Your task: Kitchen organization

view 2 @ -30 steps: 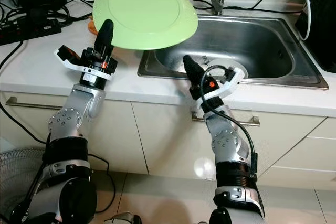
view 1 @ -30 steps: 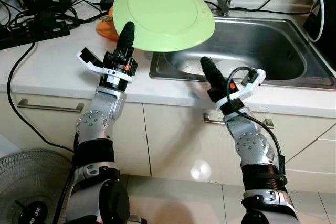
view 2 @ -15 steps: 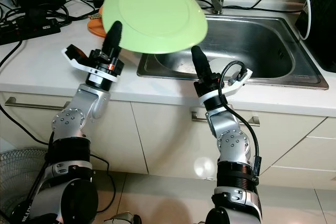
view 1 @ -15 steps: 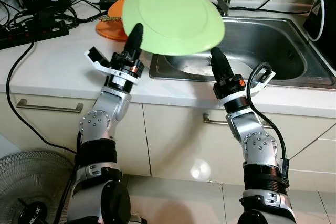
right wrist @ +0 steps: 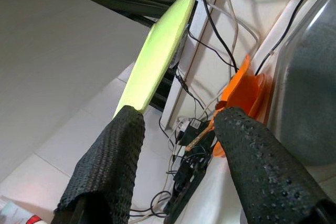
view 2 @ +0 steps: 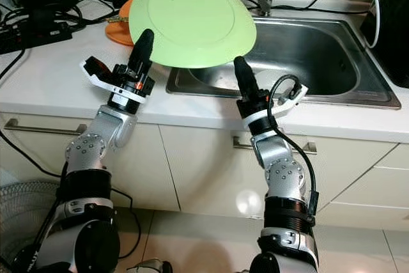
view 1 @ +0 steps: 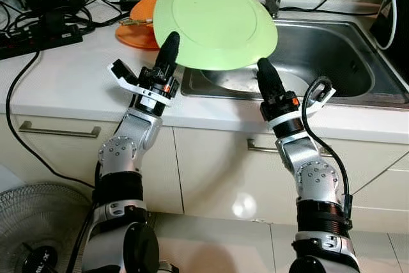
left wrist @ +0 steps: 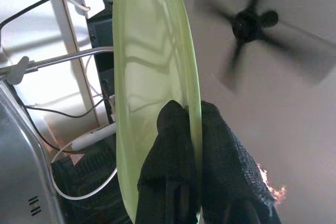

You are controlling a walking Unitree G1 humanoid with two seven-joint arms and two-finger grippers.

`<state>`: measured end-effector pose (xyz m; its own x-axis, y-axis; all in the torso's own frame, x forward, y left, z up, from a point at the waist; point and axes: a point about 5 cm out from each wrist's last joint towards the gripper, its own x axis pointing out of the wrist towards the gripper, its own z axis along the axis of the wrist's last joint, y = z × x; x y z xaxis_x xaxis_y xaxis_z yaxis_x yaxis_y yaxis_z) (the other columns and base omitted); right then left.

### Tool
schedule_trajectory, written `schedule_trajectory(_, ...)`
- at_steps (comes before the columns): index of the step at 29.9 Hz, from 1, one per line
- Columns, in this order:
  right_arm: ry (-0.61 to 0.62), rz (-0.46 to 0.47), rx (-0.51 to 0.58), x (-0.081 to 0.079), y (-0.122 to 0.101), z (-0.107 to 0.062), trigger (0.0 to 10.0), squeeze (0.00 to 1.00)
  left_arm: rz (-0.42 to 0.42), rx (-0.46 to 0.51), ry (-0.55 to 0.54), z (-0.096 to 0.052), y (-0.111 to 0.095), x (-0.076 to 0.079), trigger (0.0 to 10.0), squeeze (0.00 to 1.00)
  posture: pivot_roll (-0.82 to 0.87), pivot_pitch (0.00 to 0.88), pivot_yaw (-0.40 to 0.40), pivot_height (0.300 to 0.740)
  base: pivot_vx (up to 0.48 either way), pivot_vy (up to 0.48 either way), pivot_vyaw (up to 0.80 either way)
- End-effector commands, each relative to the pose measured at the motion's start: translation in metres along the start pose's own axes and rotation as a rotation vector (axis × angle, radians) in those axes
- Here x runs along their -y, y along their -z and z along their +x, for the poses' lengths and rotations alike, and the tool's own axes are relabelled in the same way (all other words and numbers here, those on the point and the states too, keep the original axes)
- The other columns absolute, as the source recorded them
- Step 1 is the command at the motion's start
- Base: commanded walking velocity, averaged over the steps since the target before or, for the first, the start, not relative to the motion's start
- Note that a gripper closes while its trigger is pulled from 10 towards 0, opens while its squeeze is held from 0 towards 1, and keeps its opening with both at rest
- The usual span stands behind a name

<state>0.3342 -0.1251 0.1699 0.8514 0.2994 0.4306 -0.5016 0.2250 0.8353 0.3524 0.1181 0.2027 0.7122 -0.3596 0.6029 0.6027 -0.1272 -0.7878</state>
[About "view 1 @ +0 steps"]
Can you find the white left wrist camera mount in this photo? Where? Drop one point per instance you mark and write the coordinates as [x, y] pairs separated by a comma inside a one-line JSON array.
[[137, 89]]

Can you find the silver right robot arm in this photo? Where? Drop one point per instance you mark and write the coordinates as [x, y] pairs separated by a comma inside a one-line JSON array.
[[313, 177]]

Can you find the orange plate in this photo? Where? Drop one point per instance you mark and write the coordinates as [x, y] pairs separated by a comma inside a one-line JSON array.
[[137, 38]]

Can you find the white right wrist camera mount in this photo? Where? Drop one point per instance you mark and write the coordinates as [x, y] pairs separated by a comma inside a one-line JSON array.
[[326, 94]]

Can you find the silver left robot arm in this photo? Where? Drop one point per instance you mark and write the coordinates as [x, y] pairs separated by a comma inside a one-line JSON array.
[[121, 158]]

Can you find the patterned chopstick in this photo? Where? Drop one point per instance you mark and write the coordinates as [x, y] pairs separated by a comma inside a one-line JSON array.
[[140, 23], [134, 22]]

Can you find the grey floor fan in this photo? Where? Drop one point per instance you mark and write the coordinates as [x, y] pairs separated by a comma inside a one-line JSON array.
[[32, 228]]

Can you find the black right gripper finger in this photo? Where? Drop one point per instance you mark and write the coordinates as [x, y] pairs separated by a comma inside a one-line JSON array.
[[270, 81]]

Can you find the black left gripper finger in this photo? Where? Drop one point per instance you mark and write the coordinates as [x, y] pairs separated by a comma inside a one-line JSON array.
[[169, 52]]

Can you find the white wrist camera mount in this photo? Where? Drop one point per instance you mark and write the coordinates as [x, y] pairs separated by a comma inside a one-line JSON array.
[[326, 94], [137, 89]]

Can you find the black power strip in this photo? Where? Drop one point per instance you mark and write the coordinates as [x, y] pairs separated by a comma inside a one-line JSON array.
[[38, 41]]

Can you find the stainless steel sink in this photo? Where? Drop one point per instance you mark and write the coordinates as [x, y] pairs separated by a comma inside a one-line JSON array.
[[332, 55]]

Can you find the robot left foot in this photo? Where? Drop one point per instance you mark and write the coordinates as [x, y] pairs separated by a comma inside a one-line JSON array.
[[167, 268]]

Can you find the green plate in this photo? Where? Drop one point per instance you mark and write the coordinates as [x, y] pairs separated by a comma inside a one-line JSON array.
[[217, 23]]

